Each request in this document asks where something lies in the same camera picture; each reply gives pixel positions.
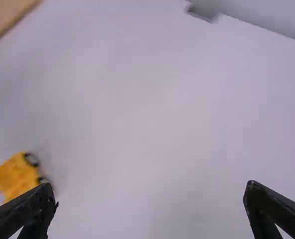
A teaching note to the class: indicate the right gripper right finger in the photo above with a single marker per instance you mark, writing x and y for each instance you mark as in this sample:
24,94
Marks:
267,206

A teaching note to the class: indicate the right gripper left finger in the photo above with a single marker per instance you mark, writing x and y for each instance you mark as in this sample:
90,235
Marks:
25,211

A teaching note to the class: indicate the yellow toy car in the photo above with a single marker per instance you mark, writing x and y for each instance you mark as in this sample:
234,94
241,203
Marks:
15,174

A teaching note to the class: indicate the tan tray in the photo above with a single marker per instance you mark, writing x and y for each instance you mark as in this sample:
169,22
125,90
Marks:
3,15

